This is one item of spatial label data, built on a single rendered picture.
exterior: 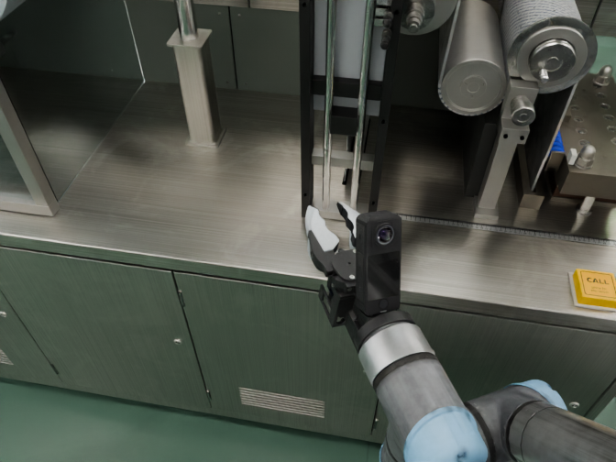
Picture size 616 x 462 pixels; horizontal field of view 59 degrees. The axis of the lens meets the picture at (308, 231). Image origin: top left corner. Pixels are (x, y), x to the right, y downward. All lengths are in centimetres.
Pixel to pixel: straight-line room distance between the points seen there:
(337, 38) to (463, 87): 28
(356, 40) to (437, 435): 65
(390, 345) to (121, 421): 151
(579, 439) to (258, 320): 85
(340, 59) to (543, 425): 65
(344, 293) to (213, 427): 133
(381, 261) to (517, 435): 23
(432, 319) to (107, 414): 122
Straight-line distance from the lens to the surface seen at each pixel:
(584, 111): 141
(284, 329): 130
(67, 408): 209
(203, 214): 121
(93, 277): 136
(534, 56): 107
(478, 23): 121
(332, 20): 92
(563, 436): 60
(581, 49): 110
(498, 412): 68
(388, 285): 61
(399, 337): 58
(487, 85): 112
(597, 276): 118
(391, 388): 57
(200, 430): 193
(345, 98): 102
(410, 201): 124
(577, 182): 124
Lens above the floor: 174
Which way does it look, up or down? 47 degrees down
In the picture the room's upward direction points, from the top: straight up
